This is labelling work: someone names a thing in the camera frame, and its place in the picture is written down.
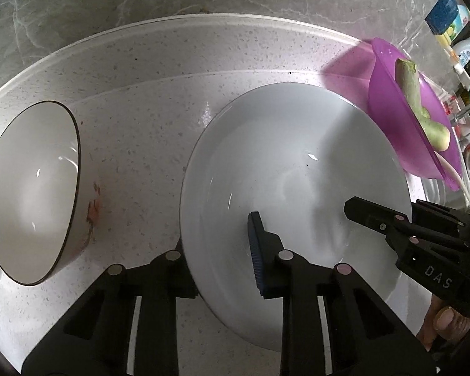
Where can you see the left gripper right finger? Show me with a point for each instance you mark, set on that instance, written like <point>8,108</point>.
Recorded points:
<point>269,258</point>

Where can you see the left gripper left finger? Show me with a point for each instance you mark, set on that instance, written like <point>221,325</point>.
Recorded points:
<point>175,272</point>

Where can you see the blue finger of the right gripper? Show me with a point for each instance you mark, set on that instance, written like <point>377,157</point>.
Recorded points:
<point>376,215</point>

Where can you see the large white bowl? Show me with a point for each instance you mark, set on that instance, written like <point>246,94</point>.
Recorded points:
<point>294,153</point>

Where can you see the white bowl red flowers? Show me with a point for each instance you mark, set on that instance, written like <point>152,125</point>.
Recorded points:
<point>49,193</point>

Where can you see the person's right hand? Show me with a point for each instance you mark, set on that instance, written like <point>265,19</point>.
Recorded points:
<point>443,321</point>

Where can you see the purple plastic bowl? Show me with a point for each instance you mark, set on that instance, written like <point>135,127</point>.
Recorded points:
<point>365,74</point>

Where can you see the chrome faucet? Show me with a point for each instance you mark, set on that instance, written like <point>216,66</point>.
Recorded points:
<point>455,118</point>

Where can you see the green peeled vegetable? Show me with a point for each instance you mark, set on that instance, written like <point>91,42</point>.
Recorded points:
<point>407,78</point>

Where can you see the white spray bottle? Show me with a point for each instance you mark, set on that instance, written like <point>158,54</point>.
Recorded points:
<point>462,51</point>

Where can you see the yellow dish soap bottle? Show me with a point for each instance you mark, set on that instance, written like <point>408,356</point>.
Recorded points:
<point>445,37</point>

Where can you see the blue utensil holder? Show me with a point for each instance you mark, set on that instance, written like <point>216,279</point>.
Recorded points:
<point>441,16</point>

